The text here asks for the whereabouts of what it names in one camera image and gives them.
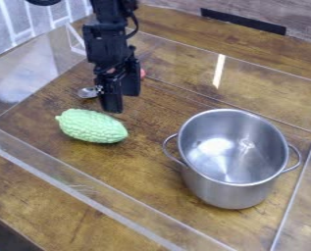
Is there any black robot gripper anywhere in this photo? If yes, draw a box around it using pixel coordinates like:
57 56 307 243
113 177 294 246
82 21 141 113

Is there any green bumpy bitter gourd toy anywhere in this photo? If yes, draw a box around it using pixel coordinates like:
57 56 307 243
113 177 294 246
56 109 129 143

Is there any silver metal pot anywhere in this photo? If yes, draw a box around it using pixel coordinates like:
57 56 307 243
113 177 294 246
168 109 301 210

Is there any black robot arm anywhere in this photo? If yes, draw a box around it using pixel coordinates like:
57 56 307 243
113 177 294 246
84 0 141 113

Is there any clear acrylic triangle stand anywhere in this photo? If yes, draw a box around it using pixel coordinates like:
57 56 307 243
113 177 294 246
65 24 86 56

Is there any spoon with red handle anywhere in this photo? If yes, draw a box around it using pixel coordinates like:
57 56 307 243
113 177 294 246
78 69 147 99

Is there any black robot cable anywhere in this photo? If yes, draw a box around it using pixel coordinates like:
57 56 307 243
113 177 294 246
25 0 64 7

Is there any black strip on wall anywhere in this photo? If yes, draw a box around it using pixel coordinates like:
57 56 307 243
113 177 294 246
200 8 286 35

